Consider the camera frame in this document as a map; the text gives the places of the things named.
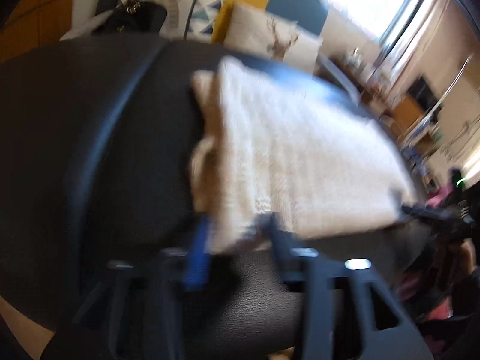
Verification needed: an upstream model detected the cream knitted sweater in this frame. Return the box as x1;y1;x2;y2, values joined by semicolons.
190;57;418;254

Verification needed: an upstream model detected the person right hand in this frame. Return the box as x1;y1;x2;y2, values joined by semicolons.
456;238;477;281

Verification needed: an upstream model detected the deer print cushion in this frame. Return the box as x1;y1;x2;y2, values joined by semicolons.
224;2;323;75

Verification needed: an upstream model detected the grey yellow blue sofa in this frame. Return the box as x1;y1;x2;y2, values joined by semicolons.
119;0;362;98

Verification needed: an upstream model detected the black monitor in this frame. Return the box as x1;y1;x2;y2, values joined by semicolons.
407;76;438;111

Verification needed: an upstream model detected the triangle pattern cushion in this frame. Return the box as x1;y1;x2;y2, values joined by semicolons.
120;0;225;43

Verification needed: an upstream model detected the black handbag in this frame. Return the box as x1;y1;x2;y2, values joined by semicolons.
92;1;168;35

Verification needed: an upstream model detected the wooden side desk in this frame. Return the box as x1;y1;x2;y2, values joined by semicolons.
330;49;426;143

